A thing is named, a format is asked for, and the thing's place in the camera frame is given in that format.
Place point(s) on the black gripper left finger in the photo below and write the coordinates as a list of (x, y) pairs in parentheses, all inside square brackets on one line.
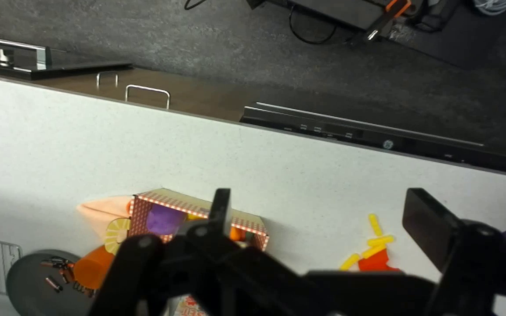
[(219, 211)]

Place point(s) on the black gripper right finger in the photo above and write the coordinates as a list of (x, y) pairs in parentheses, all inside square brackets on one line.
[(432, 225)]

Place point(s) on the brown wooden lower cabinet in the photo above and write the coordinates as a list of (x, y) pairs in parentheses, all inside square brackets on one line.
[(201, 101)]

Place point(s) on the red patterned cardboard tray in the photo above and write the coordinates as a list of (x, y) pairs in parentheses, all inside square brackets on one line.
[(177, 203)]

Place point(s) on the yellow toy fry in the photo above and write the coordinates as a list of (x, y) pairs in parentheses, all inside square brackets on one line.
[(351, 261), (375, 224), (381, 241)]

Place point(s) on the purple toy vegetable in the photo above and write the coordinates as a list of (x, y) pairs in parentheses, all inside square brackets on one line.
[(165, 220)]

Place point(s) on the red toy fries container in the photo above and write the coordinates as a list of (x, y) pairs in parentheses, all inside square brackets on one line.
[(377, 262)]

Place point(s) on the orange toy food piece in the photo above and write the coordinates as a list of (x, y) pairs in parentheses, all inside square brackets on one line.
[(94, 268)]

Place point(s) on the grey round dish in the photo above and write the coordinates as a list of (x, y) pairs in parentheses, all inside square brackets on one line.
[(28, 283)]

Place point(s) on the orange clamp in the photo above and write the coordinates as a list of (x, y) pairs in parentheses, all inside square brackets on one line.
[(395, 11)]

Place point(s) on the black breadboard robot table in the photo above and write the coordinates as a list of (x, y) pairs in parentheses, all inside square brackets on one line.
[(342, 11)]

